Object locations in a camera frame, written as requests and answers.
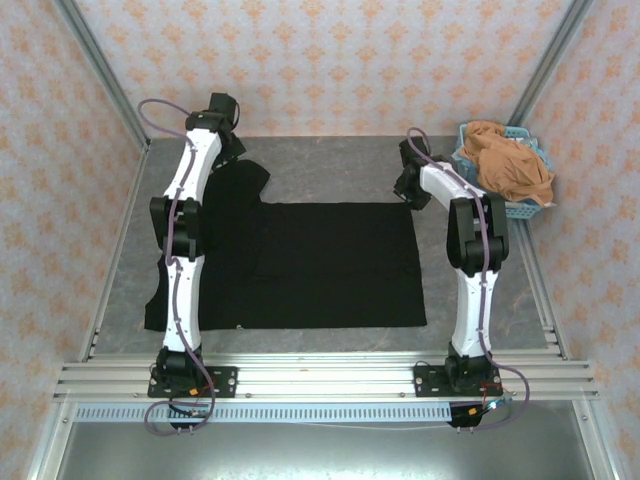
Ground black t-shirt with white print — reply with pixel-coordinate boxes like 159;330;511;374
143;159;429;334

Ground white slotted cable duct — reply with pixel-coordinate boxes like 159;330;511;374
74;403;454;425

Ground aluminium table side rail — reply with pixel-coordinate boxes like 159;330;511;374
514;217;626;480
24;142;152;480

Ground orange t-shirt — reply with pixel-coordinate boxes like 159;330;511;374
458;119;557;209

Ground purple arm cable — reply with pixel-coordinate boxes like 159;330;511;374
138;98;219;437
405;127;531;432

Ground grey metal panel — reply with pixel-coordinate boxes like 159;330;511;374
54;399;611;480

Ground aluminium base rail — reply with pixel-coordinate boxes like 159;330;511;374
52;352;599;401

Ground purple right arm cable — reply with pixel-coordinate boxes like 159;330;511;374
405;127;531;432

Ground aluminium frame post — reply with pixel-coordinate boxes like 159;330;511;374
507;0;599;129
52;0;152;154

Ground light blue plastic basket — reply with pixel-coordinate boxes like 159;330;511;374
452;122;556;221

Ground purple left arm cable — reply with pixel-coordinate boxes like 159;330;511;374
138;98;219;437

